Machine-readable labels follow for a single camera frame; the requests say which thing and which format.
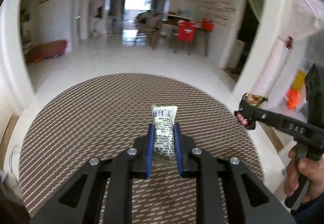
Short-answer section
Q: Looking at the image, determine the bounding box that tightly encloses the white printed ointment tube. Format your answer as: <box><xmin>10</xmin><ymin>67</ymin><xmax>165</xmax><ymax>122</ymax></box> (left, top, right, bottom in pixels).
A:
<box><xmin>151</xmin><ymin>104</ymin><xmax>178</xmax><ymax>165</ymax></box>

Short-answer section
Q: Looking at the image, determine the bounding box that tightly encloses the snack wrapper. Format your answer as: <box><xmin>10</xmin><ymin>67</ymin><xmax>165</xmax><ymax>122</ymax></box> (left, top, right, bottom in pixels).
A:
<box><xmin>234</xmin><ymin>93</ymin><xmax>268</xmax><ymax>130</ymax></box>

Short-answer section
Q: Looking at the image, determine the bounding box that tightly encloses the blue sleeve right forearm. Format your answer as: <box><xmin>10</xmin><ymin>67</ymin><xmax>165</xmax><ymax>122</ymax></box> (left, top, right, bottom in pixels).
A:
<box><xmin>291</xmin><ymin>194</ymin><xmax>324</xmax><ymax>224</ymax></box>

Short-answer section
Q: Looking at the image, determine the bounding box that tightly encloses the person's right hand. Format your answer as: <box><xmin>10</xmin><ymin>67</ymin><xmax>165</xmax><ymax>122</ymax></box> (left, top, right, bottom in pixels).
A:
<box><xmin>283</xmin><ymin>147</ymin><xmax>324</xmax><ymax>204</ymax></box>

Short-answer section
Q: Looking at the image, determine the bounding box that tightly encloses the orange plastic stool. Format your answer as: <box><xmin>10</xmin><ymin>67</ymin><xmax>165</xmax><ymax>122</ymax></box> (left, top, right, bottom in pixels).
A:
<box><xmin>285</xmin><ymin>87</ymin><xmax>300</xmax><ymax>110</ymax></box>

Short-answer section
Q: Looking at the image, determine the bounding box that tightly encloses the brown polka dot tablecloth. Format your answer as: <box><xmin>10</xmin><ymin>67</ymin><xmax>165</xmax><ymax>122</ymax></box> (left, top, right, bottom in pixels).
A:
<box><xmin>19</xmin><ymin>72</ymin><xmax>264</xmax><ymax>224</ymax></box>

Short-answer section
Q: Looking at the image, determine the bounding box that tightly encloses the yellow plastic bin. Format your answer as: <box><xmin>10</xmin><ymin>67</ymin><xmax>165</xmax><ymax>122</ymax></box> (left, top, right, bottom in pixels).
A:
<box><xmin>292</xmin><ymin>70</ymin><xmax>306</xmax><ymax>91</ymax></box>

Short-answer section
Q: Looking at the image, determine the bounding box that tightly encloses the red covered dining chair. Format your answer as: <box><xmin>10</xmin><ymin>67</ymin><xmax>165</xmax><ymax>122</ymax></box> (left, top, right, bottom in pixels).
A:
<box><xmin>174</xmin><ymin>20</ymin><xmax>196</xmax><ymax>56</ymax></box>

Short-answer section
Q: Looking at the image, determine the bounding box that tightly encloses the red basket on table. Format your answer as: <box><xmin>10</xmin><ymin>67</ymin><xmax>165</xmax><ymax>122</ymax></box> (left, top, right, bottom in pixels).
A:
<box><xmin>201</xmin><ymin>18</ymin><xmax>215</xmax><ymax>31</ymax></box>

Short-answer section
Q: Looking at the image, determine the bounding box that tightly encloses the wooden dining table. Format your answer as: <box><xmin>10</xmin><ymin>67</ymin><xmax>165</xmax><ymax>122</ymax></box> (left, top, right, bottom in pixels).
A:
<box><xmin>162</xmin><ymin>14</ymin><xmax>214</xmax><ymax>57</ymax></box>

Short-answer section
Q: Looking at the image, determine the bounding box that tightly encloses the dark red bench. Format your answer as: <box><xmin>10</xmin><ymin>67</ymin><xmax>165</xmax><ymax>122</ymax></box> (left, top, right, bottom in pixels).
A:
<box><xmin>25</xmin><ymin>40</ymin><xmax>68</xmax><ymax>64</ymax></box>

